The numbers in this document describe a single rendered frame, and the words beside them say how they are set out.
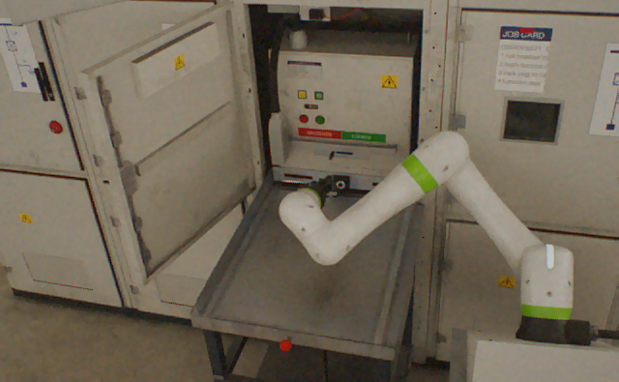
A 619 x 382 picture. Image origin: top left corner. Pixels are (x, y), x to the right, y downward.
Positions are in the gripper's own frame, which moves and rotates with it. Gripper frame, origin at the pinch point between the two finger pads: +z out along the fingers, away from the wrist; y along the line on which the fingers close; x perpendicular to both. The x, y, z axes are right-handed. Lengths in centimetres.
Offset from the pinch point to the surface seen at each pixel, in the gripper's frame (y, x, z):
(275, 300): -7.4, -30.4, -31.2
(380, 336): 26, -33, -39
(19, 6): -77, 54, -49
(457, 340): 48, -38, -24
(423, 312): 33, -62, 41
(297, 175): -17.2, -5.1, 23.7
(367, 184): 9.5, -5.8, 23.9
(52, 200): -129, -28, 26
